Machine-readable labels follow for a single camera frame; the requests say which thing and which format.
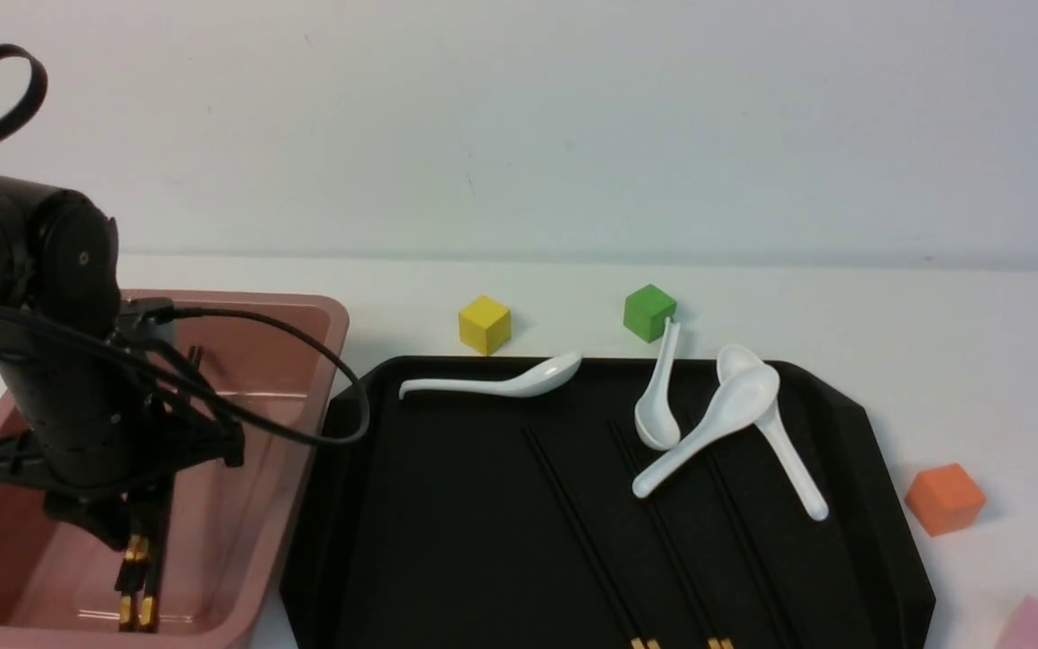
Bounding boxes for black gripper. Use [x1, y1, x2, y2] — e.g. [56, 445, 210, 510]
[0, 335, 246, 551]

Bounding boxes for black chopstick tray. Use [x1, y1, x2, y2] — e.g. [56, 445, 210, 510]
[522, 426, 660, 648]
[121, 347, 204, 591]
[677, 433, 796, 648]
[606, 420, 734, 648]

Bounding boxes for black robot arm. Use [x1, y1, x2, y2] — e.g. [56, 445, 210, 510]
[0, 175, 246, 551]

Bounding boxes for black chopstick in bin left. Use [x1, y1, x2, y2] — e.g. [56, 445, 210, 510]
[114, 576, 141, 633]

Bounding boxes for black chopstick in bin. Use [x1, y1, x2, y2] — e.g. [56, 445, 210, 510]
[137, 555, 164, 634]
[114, 576, 141, 633]

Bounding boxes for pink plastic bin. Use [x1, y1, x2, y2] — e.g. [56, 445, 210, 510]
[0, 290, 350, 648]

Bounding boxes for black chopstick in bin right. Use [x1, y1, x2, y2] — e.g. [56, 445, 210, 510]
[137, 555, 164, 634]

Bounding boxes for yellow cube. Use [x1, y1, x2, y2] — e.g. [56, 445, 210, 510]
[459, 295, 514, 356]

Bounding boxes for black plastic tray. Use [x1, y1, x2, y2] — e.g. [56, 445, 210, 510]
[280, 356, 936, 648]

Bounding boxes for white spoon far left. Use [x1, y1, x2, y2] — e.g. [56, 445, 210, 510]
[398, 352, 582, 401]

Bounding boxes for green cube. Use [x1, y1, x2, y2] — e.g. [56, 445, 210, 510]
[623, 283, 678, 343]

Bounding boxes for white spoon upright middle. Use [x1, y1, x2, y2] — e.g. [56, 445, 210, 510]
[633, 317, 681, 452]

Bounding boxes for white spoon right underneath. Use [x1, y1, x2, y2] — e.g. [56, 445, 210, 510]
[716, 343, 831, 522]

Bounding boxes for white spoon diagonal top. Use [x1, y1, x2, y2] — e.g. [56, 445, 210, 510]
[632, 364, 781, 498]

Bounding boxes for orange cube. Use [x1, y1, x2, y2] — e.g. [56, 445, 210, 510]
[905, 463, 988, 535]

